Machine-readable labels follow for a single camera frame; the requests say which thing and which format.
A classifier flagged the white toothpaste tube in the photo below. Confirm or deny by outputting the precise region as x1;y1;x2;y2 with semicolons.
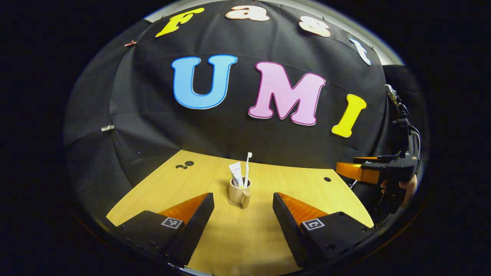
229;161;244;189

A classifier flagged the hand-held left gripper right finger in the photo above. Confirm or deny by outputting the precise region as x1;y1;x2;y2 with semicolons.
272;192;375;269

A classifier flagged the pale green toothbrush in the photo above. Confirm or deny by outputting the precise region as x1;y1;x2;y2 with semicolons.
243;152;253;189

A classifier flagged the gripper cable bundle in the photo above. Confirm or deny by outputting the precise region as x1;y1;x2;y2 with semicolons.
401;102;423;162

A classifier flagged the beige cup with brown inside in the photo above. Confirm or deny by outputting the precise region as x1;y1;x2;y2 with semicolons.
227;177;252;209

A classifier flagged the wooden desktop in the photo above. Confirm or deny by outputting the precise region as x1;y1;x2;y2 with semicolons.
106;149;375;276

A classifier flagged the black backdrop cloth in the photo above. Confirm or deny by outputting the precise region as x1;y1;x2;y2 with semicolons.
63;0;426;230

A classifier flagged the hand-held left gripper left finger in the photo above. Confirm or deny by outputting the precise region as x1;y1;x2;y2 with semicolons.
115;192;216;268

